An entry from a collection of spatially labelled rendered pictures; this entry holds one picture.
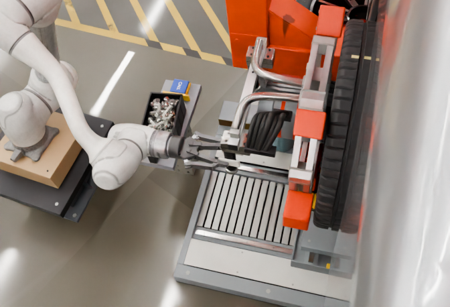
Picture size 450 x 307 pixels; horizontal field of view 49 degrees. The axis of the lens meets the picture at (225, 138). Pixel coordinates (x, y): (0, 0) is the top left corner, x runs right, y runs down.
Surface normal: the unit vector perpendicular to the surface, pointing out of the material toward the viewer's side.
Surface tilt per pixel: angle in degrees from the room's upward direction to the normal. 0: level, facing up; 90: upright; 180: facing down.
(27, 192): 0
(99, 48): 0
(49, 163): 4
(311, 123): 35
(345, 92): 19
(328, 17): 45
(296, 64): 90
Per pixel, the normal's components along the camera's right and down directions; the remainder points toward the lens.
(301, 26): 0.50, -0.33
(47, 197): -0.09, -0.52
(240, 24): -0.25, 0.84
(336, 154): -0.24, 0.25
